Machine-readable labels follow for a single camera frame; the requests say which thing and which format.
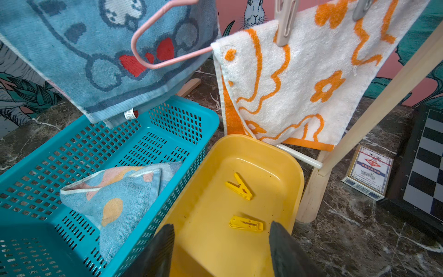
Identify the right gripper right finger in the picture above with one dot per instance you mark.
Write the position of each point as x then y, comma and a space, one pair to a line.
288, 258

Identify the dark blue towel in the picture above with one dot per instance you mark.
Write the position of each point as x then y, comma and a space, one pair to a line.
82, 49

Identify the blue dotted towel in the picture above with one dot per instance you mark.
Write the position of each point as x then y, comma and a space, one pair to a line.
115, 200

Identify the yellow clothespin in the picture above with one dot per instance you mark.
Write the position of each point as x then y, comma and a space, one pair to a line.
240, 223
240, 187

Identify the small white red box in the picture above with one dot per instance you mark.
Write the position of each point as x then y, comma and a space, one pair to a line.
369, 173

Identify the wooden clothes rack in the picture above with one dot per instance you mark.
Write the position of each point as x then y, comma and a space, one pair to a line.
421, 63

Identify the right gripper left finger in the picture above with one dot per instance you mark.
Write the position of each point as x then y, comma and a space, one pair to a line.
155, 259

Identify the grey clothespin on cream towel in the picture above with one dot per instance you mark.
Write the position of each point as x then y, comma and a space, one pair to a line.
361, 9

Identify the teal plastic basket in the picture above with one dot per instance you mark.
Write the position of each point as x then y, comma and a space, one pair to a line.
41, 237

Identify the white clothespin on cream towel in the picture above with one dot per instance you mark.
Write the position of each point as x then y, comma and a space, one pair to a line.
285, 12

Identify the checkerboard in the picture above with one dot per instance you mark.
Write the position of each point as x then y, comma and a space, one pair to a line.
415, 194

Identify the cream orange towel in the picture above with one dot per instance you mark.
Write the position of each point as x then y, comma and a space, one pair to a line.
305, 93

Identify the pink hanger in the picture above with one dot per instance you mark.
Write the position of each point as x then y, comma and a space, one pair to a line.
165, 55

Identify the yellow plastic tray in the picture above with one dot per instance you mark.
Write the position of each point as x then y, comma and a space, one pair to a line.
205, 245

